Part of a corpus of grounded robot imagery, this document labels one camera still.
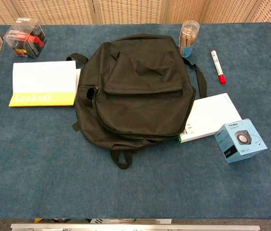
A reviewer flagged grey metal plate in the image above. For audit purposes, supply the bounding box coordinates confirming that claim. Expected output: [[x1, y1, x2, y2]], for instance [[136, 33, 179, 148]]
[[90, 218, 172, 224]]

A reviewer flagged flat white box green edge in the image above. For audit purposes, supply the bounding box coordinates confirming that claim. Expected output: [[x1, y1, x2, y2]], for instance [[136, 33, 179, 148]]
[[176, 92, 243, 145]]

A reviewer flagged light blue speaker box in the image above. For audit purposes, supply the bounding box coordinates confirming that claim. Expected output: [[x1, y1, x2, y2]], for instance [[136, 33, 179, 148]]
[[213, 118, 268, 164]]

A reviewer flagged clear box with red toy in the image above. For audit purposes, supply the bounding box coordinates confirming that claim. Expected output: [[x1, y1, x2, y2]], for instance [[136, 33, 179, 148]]
[[2, 17, 47, 59]]

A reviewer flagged white and yellow book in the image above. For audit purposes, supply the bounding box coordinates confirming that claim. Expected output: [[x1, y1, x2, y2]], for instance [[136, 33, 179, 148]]
[[8, 60, 82, 108]]

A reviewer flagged red and white marker pen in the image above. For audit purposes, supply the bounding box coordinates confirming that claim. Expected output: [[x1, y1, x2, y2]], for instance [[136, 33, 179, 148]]
[[210, 49, 227, 85]]

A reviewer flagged blue felt table cloth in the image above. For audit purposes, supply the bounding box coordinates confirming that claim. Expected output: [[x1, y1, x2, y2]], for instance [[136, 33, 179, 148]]
[[0, 23, 271, 219]]

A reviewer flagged aluminium profile rail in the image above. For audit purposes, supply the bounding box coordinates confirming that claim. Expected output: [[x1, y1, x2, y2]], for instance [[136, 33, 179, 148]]
[[10, 223, 261, 231]]

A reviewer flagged black fabric backpack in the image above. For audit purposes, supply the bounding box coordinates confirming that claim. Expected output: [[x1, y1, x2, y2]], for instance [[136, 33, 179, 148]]
[[65, 33, 207, 170]]

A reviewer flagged woven folding screen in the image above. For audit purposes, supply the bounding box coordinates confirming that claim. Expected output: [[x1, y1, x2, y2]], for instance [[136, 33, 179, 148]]
[[0, 0, 271, 25]]

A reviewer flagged clear jar with wooden sticks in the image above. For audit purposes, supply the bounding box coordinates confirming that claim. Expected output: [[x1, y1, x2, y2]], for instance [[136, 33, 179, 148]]
[[179, 20, 200, 58]]

